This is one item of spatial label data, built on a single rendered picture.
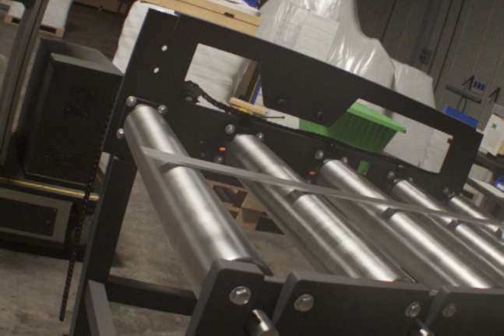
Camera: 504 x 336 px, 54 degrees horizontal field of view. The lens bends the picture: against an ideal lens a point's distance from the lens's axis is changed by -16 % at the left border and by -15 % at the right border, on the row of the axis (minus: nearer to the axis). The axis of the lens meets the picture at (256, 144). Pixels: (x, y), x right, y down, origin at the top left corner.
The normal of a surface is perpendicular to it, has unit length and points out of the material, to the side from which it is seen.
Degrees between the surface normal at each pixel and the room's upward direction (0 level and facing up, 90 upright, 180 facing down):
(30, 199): 90
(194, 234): 59
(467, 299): 90
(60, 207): 90
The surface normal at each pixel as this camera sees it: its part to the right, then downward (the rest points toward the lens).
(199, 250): -0.57, -0.68
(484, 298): 0.33, 0.32
